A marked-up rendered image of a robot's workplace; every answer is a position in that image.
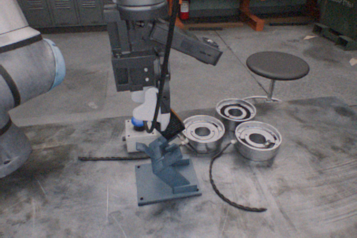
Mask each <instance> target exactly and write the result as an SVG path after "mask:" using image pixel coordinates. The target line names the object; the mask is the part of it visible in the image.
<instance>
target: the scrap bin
mask: <svg viewBox="0 0 357 238"><path fill-rule="evenodd" d="M312 32H313V33H315V34H316V35H317V36H319V37H328V38H330V39H332V40H334V41H336V42H335V46H336V47H338V48H340V49H342V50H344V51H350V50H357V0H320V23H315V24H314V28H313V31H312ZM339 35H340V36H339ZM337 36H338V37H337Z"/></svg>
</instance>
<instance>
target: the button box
mask: <svg viewBox="0 0 357 238"><path fill-rule="evenodd" d="M151 125H152V123H151V121H150V120H149V121H148V122H147V126H148V127H149V129H150V128H151ZM155 139H156V130H155V129H154V130H153V132H152V133H151V134H148V133H146V130H145V128H144V126H143V127H141V128H139V127H137V126H134V125H133V124H132V121H131V120H126V136H122V141H123V142H125V141H126V142H127V151H128V153H129V152H139V151H137V150H136V142H138V143H144V144H145V145H147V146H148V147H149V144H150V143H152V142H153V141H154V140H155Z"/></svg>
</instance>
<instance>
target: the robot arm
mask: <svg viewBox="0 0 357 238"><path fill-rule="evenodd" d="M113 2H114V3H115V4H107V5H104V18H105V23H107V29H108V36H109V39H110V46H111V61H112V68H113V74H114V81H115V83H116V87H117V92H120V91H130V92H133V93H132V100H133V101H135V102H137V103H143V104H141V105H140V106H138V107H136V108H135V109H134V110H133V116H134V118H135V119H137V120H150V121H152V120H153V116H154V112H155V106H156V100H157V97H158V90H159V85H160V79H161V72H162V65H163V58H164V54H165V47H166V43H167V36H168V29H169V24H170V23H168V22H166V21H163V20H162V19H160V17H162V16H164V15H166V14H168V2H167V0H113ZM137 20H139V23H137ZM171 48H172V49H174V50H177V51H180V52H181V53H183V54H186V55H189V56H191V57H194V58H195V59H197V60H198V61H200V62H202V63H204V64H207V65H208V64H211V65H213V66H215V65H216V64H217V62H219V59H220V57H221V56H222V54H223V52H222V50H221V49H220V48H219V46H218V44H217V43H216V42H214V41H213V40H211V39H208V38H205V37H203V38H202V37H199V36H197V35H196V34H193V33H191V32H188V31H186V30H184V29H181V28H179V27H178V26H175V27H174V31H173V38H172V44H171ZM117 54H118V55H117ZM113 55H114V56H113ZM64 76H65V61H64V58H63V56H62V54H61V52H60V50H59V49H58V47H57V46H55V44H54V43H53V42H52V41H51V40H48V39H45V38H42V36H41V34H40V32H39V31H36V30H34V29H32V28H31V27H30V26H29V25H28V23H27V21H26V18H25V16H24V14H23V12H22V10H21V8H20V6H19V4H18V2H17V0H0V178H3V177H5V176H7V175H9V174H11V173H12V172H14V171H16V170H17V169H19V168H20V167H21V166H22V165H23V164H24V163H25V162H26V161H27V160H28V158H29V157H30V155H31V151H32V146H31V142H30V140H29V138H28V137H27V136H26V134H25V133H24V132H23V131H22V130H20V129H19V128H18V126H17V125H16V124H15V123H13V122H12V121H11V117H10V115H9V113H8V111H9V110H11V109H13V108H15V107H17V106H20V105H22V104H23V103H25V102H27V101H29V100H31V99H34V98H36V97H37V96H39V95H41V94H43V93H48V92H49V91H51V90H52V89H53V88H55V87H56V86H58V85H60V84H61V83H62V82H63V80H64ZM170 80H171V72H170V59H169V61H168V67H167V74H166V76H165V83H164V87H163V93H162V99H161V105H160V110H159V114H158V119H157V121H158V122H160V124H161V131H163V130H165V129H166V128H167V126H168V123H169V121H170V84H169V81H170ZM153 86H154V87H153Z"/></svg>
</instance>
